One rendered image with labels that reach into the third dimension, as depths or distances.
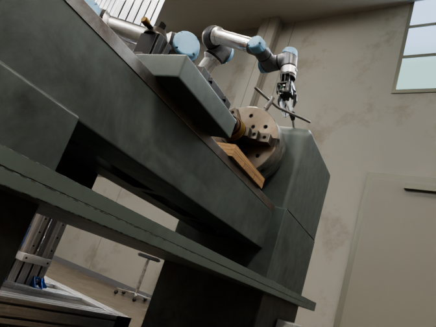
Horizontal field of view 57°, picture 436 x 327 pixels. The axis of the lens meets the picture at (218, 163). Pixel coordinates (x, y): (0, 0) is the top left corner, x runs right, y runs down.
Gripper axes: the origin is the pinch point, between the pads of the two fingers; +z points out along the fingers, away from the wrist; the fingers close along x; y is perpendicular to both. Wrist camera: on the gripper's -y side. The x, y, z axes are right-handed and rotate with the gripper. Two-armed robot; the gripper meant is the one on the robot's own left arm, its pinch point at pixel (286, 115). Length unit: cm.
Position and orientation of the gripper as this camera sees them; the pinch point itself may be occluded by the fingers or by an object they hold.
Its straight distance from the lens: 188.7
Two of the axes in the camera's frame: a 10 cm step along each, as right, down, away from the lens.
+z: -1.3, 9.2, -3.7
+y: -4.0, -3.9, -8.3
